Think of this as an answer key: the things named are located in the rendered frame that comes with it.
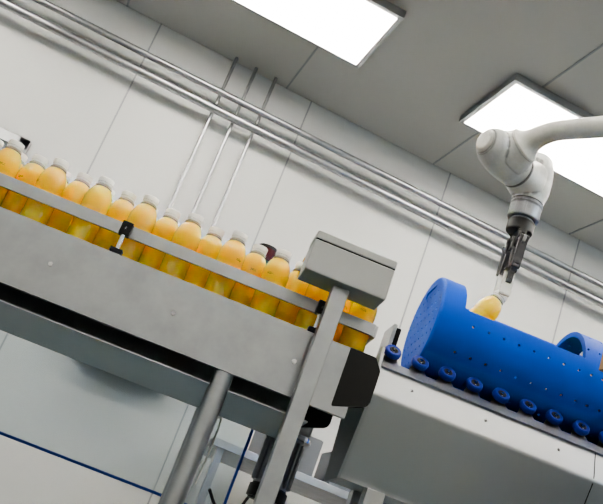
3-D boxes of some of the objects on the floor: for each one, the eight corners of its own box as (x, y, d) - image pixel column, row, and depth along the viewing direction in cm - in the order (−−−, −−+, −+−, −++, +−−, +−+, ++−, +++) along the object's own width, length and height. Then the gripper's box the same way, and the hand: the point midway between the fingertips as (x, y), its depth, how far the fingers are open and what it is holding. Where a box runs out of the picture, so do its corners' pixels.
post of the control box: (184, 756, 167) (350, 290, 201) (165, 749, 167) (334, 284, 201) (183, 751, 171) (346, 295, 205) (164, 744, 171) (330, 288, 205)
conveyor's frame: (248, 772, 175) (385, 359, 205) (-554, 475, 165) (-285, 89, 196) (225, 722, 220) (340, 389, 250) (-407, 486, 210) (-207, 171, 241)
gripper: (547, 216, 237) (525, 294, 228) (521, 235, 252) (500, 309, 244) (522, 205, 236) (499, 283, 228) (498, 226, 252) (476, 299, 244)
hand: (503, 286), depth 237 cm, fingers closed on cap, 4 cm apart
